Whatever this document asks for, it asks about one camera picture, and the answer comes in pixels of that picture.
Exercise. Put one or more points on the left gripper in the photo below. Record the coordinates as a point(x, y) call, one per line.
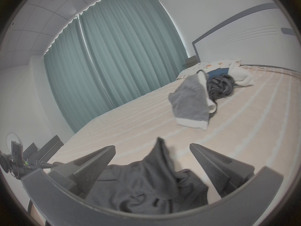
point(23, 166)

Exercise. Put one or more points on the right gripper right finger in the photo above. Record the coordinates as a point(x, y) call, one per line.
point(216, 173)

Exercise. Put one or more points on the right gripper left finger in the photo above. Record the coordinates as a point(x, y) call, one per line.
point(89, 171)

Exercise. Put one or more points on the black polo shirt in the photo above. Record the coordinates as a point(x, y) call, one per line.
point(145, 185)

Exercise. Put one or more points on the bed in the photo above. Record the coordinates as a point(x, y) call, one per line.
point(247, 126)

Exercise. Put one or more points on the black chest of drawers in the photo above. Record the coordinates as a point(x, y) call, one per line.
point(47, 148)

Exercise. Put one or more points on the grey and white garment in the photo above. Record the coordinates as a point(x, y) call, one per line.
point(190, 100)

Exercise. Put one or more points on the black shiny garment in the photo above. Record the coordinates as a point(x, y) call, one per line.
point(221, 86)

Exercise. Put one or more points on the blue-green curtain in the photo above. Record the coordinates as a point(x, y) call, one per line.
point(70, 79)
point(131, 43)

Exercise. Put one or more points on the dark blue garment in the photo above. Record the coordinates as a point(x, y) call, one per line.
point(217, 72)

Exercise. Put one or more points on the white printed pillow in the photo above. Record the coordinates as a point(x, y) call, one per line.
point(195, 69)

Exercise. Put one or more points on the grey bedside table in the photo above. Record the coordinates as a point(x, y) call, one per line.
point(191, 61)

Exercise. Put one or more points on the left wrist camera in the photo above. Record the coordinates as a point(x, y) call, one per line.
point(17, 151)

